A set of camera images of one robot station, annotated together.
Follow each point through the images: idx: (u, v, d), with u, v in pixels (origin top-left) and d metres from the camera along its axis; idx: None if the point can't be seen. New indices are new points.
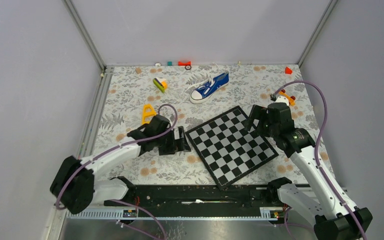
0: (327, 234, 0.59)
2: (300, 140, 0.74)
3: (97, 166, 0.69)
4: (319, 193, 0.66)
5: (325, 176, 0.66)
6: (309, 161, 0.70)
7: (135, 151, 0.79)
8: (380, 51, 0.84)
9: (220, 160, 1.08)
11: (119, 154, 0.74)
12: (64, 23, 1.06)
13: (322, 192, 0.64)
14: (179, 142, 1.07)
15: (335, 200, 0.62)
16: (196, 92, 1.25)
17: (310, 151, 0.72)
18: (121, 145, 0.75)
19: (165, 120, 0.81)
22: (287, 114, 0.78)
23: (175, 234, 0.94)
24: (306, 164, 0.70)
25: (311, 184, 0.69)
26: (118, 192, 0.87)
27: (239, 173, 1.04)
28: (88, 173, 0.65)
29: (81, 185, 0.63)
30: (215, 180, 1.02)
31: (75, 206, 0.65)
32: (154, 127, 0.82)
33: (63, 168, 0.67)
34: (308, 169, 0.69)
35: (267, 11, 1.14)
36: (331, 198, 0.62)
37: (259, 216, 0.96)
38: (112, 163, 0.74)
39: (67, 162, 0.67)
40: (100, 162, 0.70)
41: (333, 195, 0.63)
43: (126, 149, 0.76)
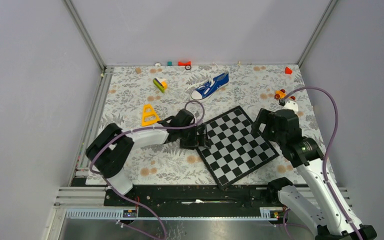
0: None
2: (308, 151, 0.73)
3: (135, 137, 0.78)
4: (324, 208, 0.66)
5: (332, 192, 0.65)
6: (317, 175, 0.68)
7: (162, 137, 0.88)
8: (379, 51, 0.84)
9: (220, 160, 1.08)
11: (151, 133, 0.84)
12: (64, 23, 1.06)
13: (328, 207, 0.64)
14: (201, 138, 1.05)
15: (341, 217, 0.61)
16: (196, 92, 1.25)
17: (318, 164, 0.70)
18: (154, 127, 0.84)
19: (191, 115, 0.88)
22: (295, 122, 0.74)
23: (175, 234, 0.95)
24: (314, 178, 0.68)
25: (317, 198, 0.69)
26: (123, 186, 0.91)
27: (239, 173, 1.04)
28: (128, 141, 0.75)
29: (119, 149, 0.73)
30: (215, 179, 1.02)
31: (107, 169, 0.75)
32: (180, 120, 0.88)
33: (105, 132, 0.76)
34: (315, 183, 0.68)
35: (267, 11, 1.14)
36: (337, 215, 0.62)
37: (259, 216, 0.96)
38: (145, 139, 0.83)
39: (110, 127, 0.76)
40: (138, 135, 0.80)
41: (339, 212, 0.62)
43: (157, 132, 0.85)
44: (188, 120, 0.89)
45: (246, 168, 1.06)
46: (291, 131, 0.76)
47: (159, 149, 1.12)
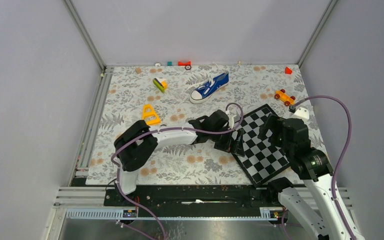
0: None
2: (318, 166, 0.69)
3: (160, 138, 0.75)
4: (329, 224, 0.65)
5: (339, 209, 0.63)
6: (324, 192, 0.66)
7: (190, 139, 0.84)
8: (379, 51, 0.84)
9: (253, 158, 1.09)
11: (179, 134, 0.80)
12: (64, 24, 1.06)
13: (333, 224, 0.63)
14: (234, 144, 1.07)
15: (346, 235, 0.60)
16: (196, 92, 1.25)
17: (328, 179, 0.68)
18: (183, 128, 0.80)
19: (224, 118, 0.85)
22: (303, 134, 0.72)
23: (175, 234, 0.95)
24: (321, 194, 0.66)
25: (323, 213, 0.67)
26: (128, 186, 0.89)
27: (273, 170, 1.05)
28: (153, 140, 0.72)
29: (143, 148, 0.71)
30: (250, 178, 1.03)
31: (129, 165, 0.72)
32: (212, 122, 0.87)
33: (134, 127, 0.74)
34: (322, 199, 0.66)
35: (266, 11, 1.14)
36: (342, 233, 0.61)
37: (259, 216, 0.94)
38: (171, 140, 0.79)
39: (140, 122, 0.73)
40: (164, 135, 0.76)
41: (344, 230, 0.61)
43: (185, 133, 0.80)
44: (221, 122, 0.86)
45: (247, 170, 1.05)
46: (300, 142, 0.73)
47: (159, 149, 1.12)
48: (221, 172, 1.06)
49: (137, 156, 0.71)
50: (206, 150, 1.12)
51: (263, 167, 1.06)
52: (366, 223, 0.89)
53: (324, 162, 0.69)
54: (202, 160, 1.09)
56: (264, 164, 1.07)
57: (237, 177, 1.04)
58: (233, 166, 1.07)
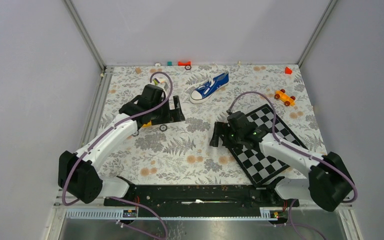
0: (322, 195, 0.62)
2: (260, 134, 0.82)
3: (95, 154, 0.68)
4: (293, 163, 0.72)
5: (289, 147, 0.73)
6: (272, 142, 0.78)
7: (132, 126, 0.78)
8: (379, 51, 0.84)
9: (253, 157, 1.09)
11: (115, 134, 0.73)
12: (64, 24, 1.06)
13: (294, 159, 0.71)
14: (175, 113, 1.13)
15: (304, 158, 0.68)
16: (196, 92, 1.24)
17: (270, 137, 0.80)
18: (114, 125, 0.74)
19: (158, 89, 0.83)
22: (243, 118, 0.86)
23: (175, 234, 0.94)
24: (271, 145, 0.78)
25: (285, 159, 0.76)
26: (118, 190, 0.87)
27: (273, 170, 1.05)
28: (88, 165, 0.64)
29: (84, 178, 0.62)
30: (250, 177, 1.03)
31: (87, 195, 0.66)
32: (148, 97, 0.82)
33: (61, 164, 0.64)
34: (275, 149, 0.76)
35: (266, 11, 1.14)
36: (301, 159, 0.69)
37: (259, 216, 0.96)
38: (111, 144, 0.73)
39: (63, 157, 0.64)
40: (97, 150, 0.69)
41: (301, 156, 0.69)
43: (121, 128, 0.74)
44: (157, 95, 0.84)
45: (247, 170, 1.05)
46: (244, 125, 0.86)
47: (159, 149, 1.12)
48: (221, 172, 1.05)
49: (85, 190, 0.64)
50: (206, 150, 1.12)
51: (262, 168, 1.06)
52: (368, 224, 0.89)
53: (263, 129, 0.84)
54: (202, 160, 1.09)
56: (264, 164, 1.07)
57: (237, 177, 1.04)
58: (233, 166, 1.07)
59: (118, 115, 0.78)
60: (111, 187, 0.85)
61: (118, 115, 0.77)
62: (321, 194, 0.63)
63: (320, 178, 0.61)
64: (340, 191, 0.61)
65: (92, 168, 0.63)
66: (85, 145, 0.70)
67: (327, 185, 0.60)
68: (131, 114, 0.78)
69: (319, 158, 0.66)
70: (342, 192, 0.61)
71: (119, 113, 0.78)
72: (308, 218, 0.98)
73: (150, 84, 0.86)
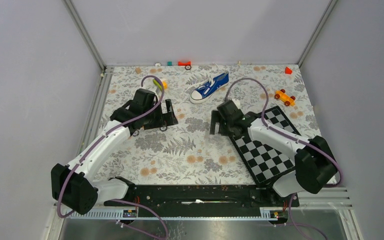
0: (306, 178, 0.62)
2: (248, 120, 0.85)
3: (88, 165, 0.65)
4: (280, 145, 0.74)
5: (277, 131, 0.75)
6: (260, 127, 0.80)
7: (125, 133, 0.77)
8: (378, 51, 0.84)
9: (258, 157, 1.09)
11: (107, 144, 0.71)
12: (64, 24, 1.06)
13: (281, 143, 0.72)
14: (168, 117, 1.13)
15: (291, 142, 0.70)
16: (196, 92, 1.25)
17: (257, 122, 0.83)
18: (106, 134, 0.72)
19: (150, 93, 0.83)
22: (233, 107, 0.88)
23: (175, 234, 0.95)
24: (259, 130, 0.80)
25: (272, 143, 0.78)
26: (118, 192, 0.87)
27: (277, 171, 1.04)
28: (81, 177, 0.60)
29: (78, 190, 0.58)
30: (253, 176, 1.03)
31: (83, 207, 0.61)
32: (140, 102, 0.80)
33: (53, 177, 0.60)
34: (263, 133, 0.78)
35: (266, 11, 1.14)
36: (287, 143, 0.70)
37: (259, 216, 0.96)
38: (103, 154, 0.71)
39: (54, 171, 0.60)
40: (89, 160, 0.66)
41: (288, 140, 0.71)
43: (113, 136, 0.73)
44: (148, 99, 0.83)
45: (251, 169, 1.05)
46: (234, 112, 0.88)
47: (159, 149, 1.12)
48: (221, 172, 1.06)
49: (79, 202, 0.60)
50: (206, 150, 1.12)
51: (267, 168, 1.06)
52: (367, 223, 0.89)
53: (251, 115, 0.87)
54: (202, 160, 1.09)
56: (269, 165, 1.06)
57: (237, 177, 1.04)
58: (233, 166, 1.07)
59: (109, 122, 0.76)
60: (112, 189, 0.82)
61: (109, 122, 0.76)
62: (306, 177, 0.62)
63: (305, 160, 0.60)
64: (324, 173, 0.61)
65: (85, 180, 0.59)
66: (76, 157, 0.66)
67: (312, 166, 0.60)
68: (123, 120, 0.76)
69: (305, 141, 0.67)
70: (327, 174, 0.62)
71: (110, 120, 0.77)
72: (309, 218, 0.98)
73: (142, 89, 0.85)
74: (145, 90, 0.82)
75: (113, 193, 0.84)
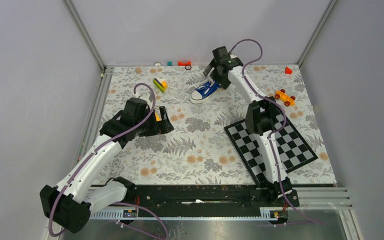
0: (251, 120, 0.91)
2: (233, 63, 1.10)
3: (76, 186, 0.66)
4: (244, 93, 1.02)
5: (246, 82, 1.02)
6: (238, 74, 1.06)
7: (116, 147, 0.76)
8: (379, 51, 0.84)
9: (258, 157, 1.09)
11: (96, 160, 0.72)
12: (64, 24, 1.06)
13: (246, 92, 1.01)
14: (162, 125, 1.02)
15: (252, 94, 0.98)
16: (196, 92, 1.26)
17: (239, 69, 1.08)
18: (95, 151, 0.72)
19: (141, 103, 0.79)
22: (224, 51, 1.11)
23: (175, 234, 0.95)
24: (236, 75, 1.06)
25: (240, 88, 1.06)
26: (118, 194, 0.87)
27: None
28: (70, 199, 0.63)
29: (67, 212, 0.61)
30: (253, 176, 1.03)
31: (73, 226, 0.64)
32: (131, 113, 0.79)
33: (43, 199, 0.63)
34: (237, 79, 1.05)
35: (266, 11, 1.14)
36: (250, 94, 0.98)
37: (259, 216, 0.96)
38: (93, 171, 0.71)
39: (43, 192, 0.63)
40: (78, 181, 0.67)
41: (251, 92, 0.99)
43: (102, 152, 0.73)
44: (140, 109, 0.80)
45: (251, 170, 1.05)
46: (224, 55, 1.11)
47: (159, 149, 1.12)
48: (221, 172, 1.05)
49: (69, 222, 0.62)
50: (206, 150, 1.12)
51: None
52: (367, 223, 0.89)
53: (236, 61, 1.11)
54: (202, 160, 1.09)
56: None
57: (237, 177, 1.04)
58: (233, 166, 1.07)
59: (98, 136, 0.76)
60: (110, 193, 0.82)
61: (99, 137, 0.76)
62: (251, 120, 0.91)
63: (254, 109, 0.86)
64: (263, 122, 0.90)
65: (74, 202, 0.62)
66: (66, 177, 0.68)
67: (256, 114, 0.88)
68: (113, 134, 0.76)
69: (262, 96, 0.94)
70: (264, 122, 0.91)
71: (100, 133, 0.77)
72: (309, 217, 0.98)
73: (134, 98, 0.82)
74: (137, 100, 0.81)
75: (111, 199, 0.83)
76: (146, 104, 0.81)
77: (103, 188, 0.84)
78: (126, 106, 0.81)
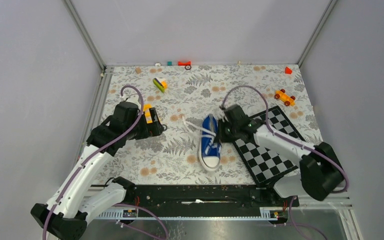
0: (312, 183, 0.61)
2: (255, 125, 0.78)
3: (66, 204, 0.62)
4: (286, 153, 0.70)
5: (282, 137, 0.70)
6: (266, 133, 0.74)
7: (104, 158, 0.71)
8: (378, 51, 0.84)
9: (258, 157, 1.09)
11: (85, 175, 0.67)
12: (63, 24, 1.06)
13: (287, 150, 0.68)
14: (154, 127, 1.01)
15: (296, 148, 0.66)
16: (211, 158, 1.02)
17: (264, 127, 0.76)
18: (82, 165, 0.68)
19: (131, 108, 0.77)
22: (239, 111, 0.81)
23: (175, 234, 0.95)
24: (265, 136, 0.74)
25: (278, 149, 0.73)
26: (117, 196, 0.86)
27: (277, 171, 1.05)
28: (61, 216, 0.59)
29: (59, 230, 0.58)
30: (253, 176, 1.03)
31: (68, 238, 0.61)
32: (120, 118, 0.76)
33: (34, 217, 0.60)
34: (268, 139, 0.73)
35: (265, 11, 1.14)
36: (293, 149, 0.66)
37: (259, 216, 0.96)
38: (83, 186, 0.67)
39: (33, 211, 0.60)
40: (68, 198, 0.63)
41: (293, 146, 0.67)
43: (90, 166, 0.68)
44: (130, 114, 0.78)
45: (251, 170, 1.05)
46: (241, 117, 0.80)
47: (159, 149, 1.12)
48: (221, 172, 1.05)
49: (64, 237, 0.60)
50: None
51: (267, 168, 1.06)
52: (368, 223, 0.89)
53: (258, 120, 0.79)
54: (202, 160, 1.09)
56: (269, 164, 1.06)
57: (237, 177, 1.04)
58: (233, 166, 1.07)
59: (85, 147, 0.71)
60: (107, 196, 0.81)
61: (85, 149, 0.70)
62: (312, 183, 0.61)
63: (310, 166, 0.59)
64: (332, 179, 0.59)
65: (65, 220, 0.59)
66: (55, 194, 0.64)
67: (317, 173, 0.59)
68: (101, 144, 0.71)
69: (311, 147, 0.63)
70: (334, 182, 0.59)
71: (87, 144, 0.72)
72: (310, 219, 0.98)
73: (123, 103, 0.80)
74: (126, 104, 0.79)
75: (110, 202, 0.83)
76: (136, 109, 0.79)
77: (101, 192, 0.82)
78: (115, 112, 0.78)
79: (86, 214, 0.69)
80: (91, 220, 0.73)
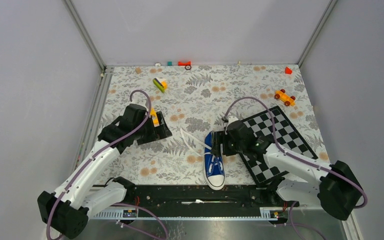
0: (332, 204, 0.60)
2: (262, 144, 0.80)
3: (74, 193, 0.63)
4: (301, 174, 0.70)
5: (294, 157, 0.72)
6: (277, 154, 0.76)
7: (113, 154, 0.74)
8: (378, 51, 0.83)
9: None
11: (94, 167, 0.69)
12: (63, 24, 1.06)
13: (302, 171, 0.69)
14: (160, 130, 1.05)
15: (312, 170, 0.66)
16: (213, 177, 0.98)
17: (273, 147, 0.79)
18: (93, 157, 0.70)
19: (140, 109, 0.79)
22: (245, 130, 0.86)
23: (175, 234, 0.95)
24: (276, 156, 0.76)
25: (290, 170, 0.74)
26: (118, 196, 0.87)
27: (276, 171, 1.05)
28: (68, 205, 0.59)
29: (64, 219, 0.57)
30: (253, 176, 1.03)
31: (69, 232, 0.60)
32: (130, 119, 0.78)
33: (40, 206, 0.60)
34: (280, 160, 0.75)
35: (266, 11, 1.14)
36: (309, 170, 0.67)
37: (259, 216, 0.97)
38: (91, 178, 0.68)
39: (40, 199, 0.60)
40: (76, 187, 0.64)
41: (309, 167, 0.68)
43: (100, 158, 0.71)
44: (139, 115, 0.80)
45: (251, 170, 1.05)
46: (246, 135, 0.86)
47: (159, 149, 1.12)
48: None
49: (67, 228, 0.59)
50: None
51: (267, 168, 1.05)
52: (368, 223, 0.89)
53: (265, 139, 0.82)
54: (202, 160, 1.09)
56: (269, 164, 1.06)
57: (237, 177, 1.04)
58: (233, 166, 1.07)
59: (96, 142, 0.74)
60: (108, 195, 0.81)
61: (97, 143, 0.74)
62: (332, 204, 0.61)
63: (331, 189, 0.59)
64: (349, 199, 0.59)
65: (72, 209, 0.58)
66: (63, 183, 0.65)
67: (338, 194, 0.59)
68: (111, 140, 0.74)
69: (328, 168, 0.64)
70: (353, 201, 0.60)
71: (98, 139, 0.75)
72: (310, 219, 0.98)
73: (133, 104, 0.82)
74: (136, 106, 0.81)
75: (110, 200, 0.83)
76: (144, 110, 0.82)
77: (101, 191, 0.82)
78: (125, 112, 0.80)
79: (88, 209, 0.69)
80: (91, 218, 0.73)
